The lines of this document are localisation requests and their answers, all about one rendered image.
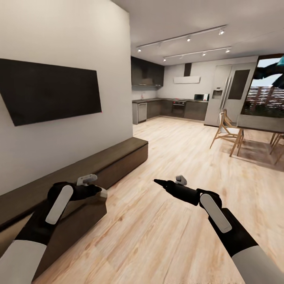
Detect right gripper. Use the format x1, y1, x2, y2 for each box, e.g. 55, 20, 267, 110
154, 179, 189, 201

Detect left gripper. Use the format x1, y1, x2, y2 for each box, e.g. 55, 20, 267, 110
77, 184, 102, 200

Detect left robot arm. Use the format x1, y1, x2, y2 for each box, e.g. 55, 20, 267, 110
0, 174, 102, 284

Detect pillar candle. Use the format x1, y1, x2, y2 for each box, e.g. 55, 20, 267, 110
84, 189, 108, 206

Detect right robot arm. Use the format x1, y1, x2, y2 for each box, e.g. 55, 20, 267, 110
154, 176, 284, 284

